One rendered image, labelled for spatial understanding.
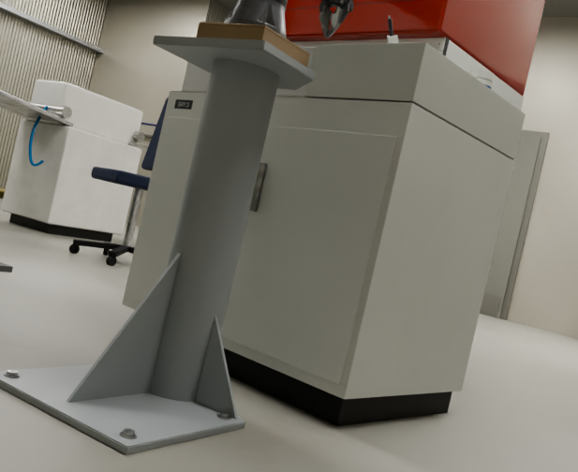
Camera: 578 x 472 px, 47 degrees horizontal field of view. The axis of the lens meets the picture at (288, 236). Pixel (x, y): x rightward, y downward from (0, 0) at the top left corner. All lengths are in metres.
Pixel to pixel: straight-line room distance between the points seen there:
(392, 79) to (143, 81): 9.20
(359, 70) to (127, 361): 0.92
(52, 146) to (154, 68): 5.31
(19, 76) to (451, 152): 9.47
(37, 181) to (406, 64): 4.29
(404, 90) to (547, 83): 6.69
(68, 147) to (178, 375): 4.07
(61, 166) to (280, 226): 3.80
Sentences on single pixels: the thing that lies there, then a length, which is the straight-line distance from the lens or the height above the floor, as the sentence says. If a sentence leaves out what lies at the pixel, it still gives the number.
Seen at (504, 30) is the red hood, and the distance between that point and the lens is 2.84.
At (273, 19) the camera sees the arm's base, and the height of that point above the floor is 0.91.
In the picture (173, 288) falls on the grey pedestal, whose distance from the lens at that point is 1.55.
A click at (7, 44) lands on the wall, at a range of 10.81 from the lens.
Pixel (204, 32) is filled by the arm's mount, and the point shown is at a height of 0.85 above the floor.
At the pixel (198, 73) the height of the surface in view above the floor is 0.88.
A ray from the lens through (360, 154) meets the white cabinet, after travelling 1.70.
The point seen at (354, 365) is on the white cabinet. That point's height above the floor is 0.16.
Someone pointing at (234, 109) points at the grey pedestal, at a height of 0.69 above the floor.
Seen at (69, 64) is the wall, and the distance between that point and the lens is 11.43.
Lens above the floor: 0.45
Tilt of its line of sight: 1 degrees down
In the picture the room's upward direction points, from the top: 13 degrees clockwise
